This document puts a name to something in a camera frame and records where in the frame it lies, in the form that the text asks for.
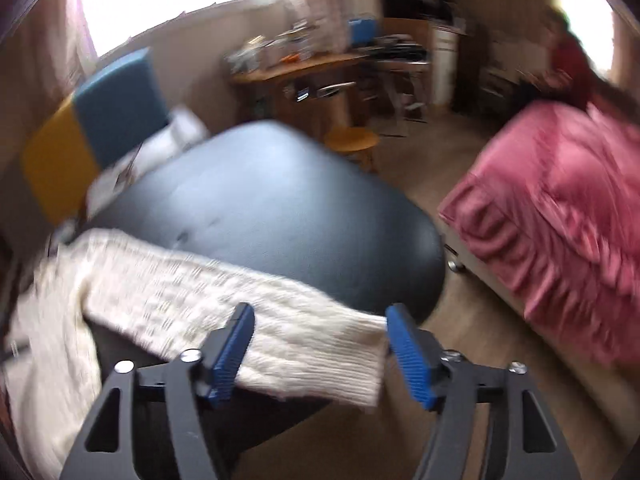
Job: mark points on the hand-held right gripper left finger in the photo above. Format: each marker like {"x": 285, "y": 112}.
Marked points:
{"x": 230, "y": 355}

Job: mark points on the grey yellow blue sofa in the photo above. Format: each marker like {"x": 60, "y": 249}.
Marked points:
{"x": 110, "y": 110}

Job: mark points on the bed with pink cover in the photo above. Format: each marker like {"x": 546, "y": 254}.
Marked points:
{"x": 555, "y": 210}

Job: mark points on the side window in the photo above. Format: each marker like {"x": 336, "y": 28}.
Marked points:
{"x": 585, "y": 10}

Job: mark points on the white cabinet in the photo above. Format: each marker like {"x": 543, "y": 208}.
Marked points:
{"x": 445, "y": 65}

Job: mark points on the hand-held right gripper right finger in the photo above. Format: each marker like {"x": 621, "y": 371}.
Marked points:
{"x": 412, "y": 365}

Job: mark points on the yellow round stool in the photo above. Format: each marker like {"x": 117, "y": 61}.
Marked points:
{"x": 352, "y": 139}

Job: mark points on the deer print pillow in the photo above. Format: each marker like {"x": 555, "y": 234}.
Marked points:
{"x": 165, "y": 145}

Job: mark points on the dark cabinet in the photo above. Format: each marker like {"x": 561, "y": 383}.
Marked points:
{"x": 482, "y": 75}

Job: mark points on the cream knit sweater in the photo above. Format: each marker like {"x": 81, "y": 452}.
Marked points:
{"x": 165, "y": 290}

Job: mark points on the wooden desk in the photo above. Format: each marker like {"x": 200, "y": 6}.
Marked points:
{"x": 300, "y": 67}

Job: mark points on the patterned curtain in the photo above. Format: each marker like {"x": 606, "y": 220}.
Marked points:
{"x": 315, "y": 5}
{"x": 65, "y": 35}

